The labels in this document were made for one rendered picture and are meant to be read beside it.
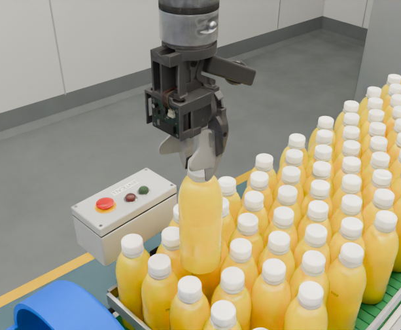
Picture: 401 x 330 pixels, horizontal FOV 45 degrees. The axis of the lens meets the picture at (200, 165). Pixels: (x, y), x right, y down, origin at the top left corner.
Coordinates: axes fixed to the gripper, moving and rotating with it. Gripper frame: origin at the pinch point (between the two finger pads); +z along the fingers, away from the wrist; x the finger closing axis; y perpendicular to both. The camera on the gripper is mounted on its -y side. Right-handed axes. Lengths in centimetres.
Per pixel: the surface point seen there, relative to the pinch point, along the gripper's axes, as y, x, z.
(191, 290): 6.7, 4.9, 18.6
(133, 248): 7.1, -9.5, 18.9
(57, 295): 26.6, 0.7, 7.2
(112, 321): 24.2, 9.1, 7.0
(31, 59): -102, -261, 84
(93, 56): -148, -257, 93
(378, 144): -56, 4, 19
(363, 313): -27, 21, 40
